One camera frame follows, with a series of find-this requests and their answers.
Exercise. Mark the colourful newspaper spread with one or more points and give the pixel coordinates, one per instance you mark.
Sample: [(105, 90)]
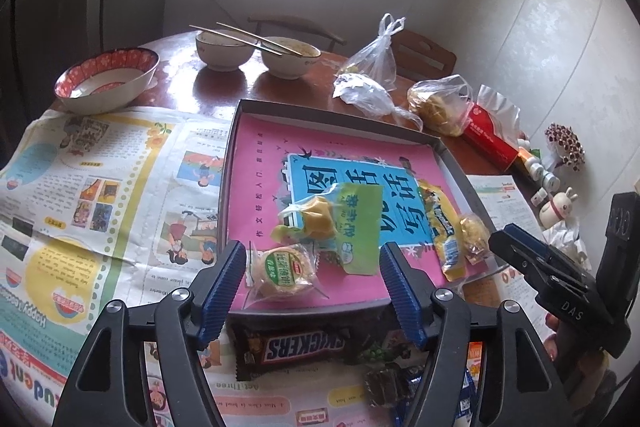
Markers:
[(100, 207)]

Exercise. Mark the white rabbit figurine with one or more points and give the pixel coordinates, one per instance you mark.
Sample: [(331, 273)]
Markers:
[(557, 207)]

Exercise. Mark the yellow cartoon snack packet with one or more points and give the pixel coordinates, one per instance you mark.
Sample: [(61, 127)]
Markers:
[(442, 232)]

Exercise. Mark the chopstick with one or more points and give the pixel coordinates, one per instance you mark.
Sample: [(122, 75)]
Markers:
[(260, 39), (235, 40)]

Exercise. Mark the yellow cake green wrapper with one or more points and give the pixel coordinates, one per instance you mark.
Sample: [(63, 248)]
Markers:
[(317, 217)]

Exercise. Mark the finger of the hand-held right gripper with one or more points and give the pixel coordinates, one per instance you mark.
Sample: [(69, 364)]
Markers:
[(520, 262), (545, 249)]

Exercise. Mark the crumpled white tissue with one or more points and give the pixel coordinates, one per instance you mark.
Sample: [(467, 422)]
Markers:
[(565, 247)]

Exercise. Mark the round pastry green label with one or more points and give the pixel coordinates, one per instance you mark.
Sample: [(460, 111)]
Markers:
[(285, 272)]

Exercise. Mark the blue cookie packet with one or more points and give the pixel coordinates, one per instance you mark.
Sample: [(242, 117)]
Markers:
[(415, 374)]

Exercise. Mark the dark brown cake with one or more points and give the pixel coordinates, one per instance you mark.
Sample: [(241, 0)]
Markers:
[(382, 387)]

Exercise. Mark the brown white flower ornament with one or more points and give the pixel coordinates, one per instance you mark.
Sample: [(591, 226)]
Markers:
[(565, 144)]

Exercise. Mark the brown chocolate bar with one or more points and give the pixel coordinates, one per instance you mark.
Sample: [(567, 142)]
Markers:
[(300, 347)]

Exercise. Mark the wooden chair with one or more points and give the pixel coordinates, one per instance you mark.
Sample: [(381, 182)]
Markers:
[(425, 52)]

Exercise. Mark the plastic bag of yellow pastries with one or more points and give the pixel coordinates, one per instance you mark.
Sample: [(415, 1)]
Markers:
[(437, 107)]

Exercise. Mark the grey cardboard box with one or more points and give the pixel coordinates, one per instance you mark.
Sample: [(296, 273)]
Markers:
[(325, 310)]

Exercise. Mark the red patterned bowl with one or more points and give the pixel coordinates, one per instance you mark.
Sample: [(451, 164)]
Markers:
[(100, 82)]

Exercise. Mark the person's right hand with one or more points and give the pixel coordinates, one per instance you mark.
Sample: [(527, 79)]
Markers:
[(580, 372)]

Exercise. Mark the red tissue pack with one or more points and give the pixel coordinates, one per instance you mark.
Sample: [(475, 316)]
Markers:
[(487, 137)]

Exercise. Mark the pink and blue book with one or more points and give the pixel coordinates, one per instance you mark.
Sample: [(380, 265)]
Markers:
[(260, 187)]

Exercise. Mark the crumpled white plastic bag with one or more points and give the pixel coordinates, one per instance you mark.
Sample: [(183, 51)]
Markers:
[(370, 97)]

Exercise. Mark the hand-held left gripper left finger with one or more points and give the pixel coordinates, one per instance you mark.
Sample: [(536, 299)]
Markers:
[(222, 292)]

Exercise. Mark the small orange white bottle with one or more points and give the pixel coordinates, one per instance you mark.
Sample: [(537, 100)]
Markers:
[(530, 162)]

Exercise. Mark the crumbly pastry clear wrapper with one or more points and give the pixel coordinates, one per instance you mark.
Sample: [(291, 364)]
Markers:
[(475, 237)]

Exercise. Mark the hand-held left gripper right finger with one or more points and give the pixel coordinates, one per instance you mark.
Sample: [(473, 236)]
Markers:
[(402, 297)]

